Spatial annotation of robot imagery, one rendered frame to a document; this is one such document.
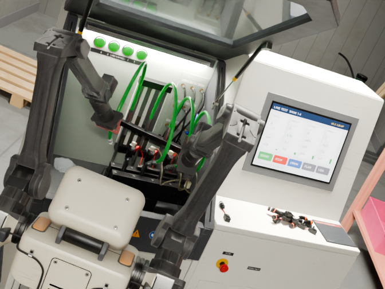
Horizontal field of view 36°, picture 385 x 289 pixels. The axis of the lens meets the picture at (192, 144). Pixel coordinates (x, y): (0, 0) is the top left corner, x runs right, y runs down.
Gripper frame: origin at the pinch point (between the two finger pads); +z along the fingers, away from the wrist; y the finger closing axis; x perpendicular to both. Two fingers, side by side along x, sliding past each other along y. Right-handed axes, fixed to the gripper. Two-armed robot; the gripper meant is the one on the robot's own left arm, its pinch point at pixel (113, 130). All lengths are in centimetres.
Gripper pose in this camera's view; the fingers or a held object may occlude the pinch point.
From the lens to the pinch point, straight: 213.4
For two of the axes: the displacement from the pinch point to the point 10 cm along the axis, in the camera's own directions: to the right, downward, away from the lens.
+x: -4.5, 8.0, -4.0
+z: 1.7, 5.2, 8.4
